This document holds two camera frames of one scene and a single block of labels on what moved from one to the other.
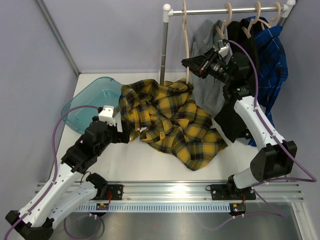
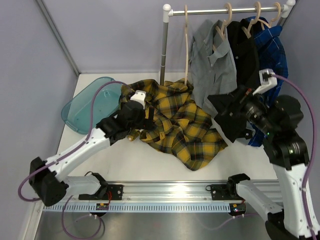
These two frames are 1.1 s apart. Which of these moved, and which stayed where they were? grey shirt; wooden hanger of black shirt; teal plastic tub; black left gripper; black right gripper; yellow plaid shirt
Moved: black right gripper; black left gripper
Stayed: yellow plaid shirt; grey shirt; teal plastic tub; wooden hanger of black shirt
